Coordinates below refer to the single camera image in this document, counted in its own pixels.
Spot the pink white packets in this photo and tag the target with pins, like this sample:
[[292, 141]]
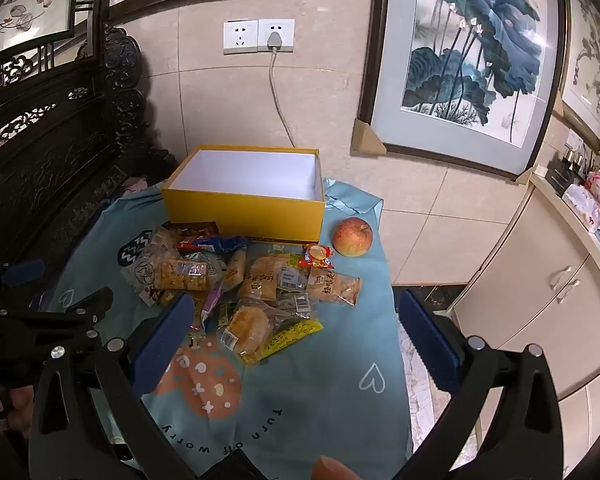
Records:
[[597, 195]]

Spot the dark brown snack packet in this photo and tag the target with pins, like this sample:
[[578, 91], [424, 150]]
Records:
[[192, 228]]

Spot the pink cloth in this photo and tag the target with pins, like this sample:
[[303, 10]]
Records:
[[136, 186]]

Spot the light blue printed blanket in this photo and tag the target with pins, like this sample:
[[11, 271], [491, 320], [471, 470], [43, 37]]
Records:
[[330, 360]]

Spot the white wall socket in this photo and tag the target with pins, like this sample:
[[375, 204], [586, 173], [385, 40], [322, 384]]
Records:
[[240, 37], [285, 30]]

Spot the person's right hand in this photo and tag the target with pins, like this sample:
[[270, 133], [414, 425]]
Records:
[[335, 470]]

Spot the beige cabinet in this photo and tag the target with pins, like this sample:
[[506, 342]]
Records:
[[520, 285]]

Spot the clear golden pastry packet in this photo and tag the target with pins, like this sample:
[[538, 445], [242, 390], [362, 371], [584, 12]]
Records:
[[250, 330]]

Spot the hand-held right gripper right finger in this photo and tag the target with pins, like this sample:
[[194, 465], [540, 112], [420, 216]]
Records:
[[430, 345]]

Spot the person's left hand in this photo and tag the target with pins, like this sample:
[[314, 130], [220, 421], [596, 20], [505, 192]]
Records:
[[17, 405]]

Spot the framed lotus painting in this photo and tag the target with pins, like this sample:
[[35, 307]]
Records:
[[460, 60]]

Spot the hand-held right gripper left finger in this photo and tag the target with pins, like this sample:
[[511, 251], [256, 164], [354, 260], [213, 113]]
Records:
[[165, 340]]

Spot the yellow cardboard box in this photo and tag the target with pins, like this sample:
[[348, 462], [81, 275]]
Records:
[[240, 220]]

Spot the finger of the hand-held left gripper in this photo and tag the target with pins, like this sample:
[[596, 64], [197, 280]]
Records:
[[80, 310], [25, 272]]

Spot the pile of snack packets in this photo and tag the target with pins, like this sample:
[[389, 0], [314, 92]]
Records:
[[265, 280]]

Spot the red apple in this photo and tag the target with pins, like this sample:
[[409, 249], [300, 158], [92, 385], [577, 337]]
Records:
[[352, 237]]

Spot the framed branch painting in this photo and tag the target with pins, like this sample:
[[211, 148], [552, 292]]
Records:
[[592, 70]]

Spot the black holder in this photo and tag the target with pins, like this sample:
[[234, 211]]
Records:
[[567, 172]]

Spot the dark carved wooden chair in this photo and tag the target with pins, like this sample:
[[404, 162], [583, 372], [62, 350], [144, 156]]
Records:
[[55, 150]]

